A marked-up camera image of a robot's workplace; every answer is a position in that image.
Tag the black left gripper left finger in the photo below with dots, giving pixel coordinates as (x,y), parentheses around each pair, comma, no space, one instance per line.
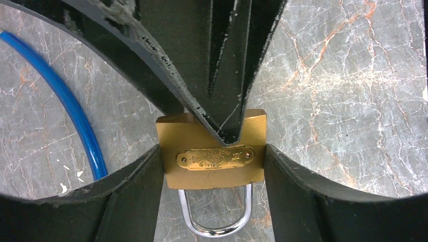
(122,206)

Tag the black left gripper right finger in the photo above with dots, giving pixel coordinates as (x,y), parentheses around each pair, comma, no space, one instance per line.
(306,206)

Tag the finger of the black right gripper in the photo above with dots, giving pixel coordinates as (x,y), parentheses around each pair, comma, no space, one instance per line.
(111,31)
(240,32)

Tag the blue cable lock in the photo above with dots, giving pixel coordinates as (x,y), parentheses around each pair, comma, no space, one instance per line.
(67,99)

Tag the brass padlock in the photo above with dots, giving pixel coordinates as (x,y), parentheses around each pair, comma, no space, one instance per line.
(194,160)

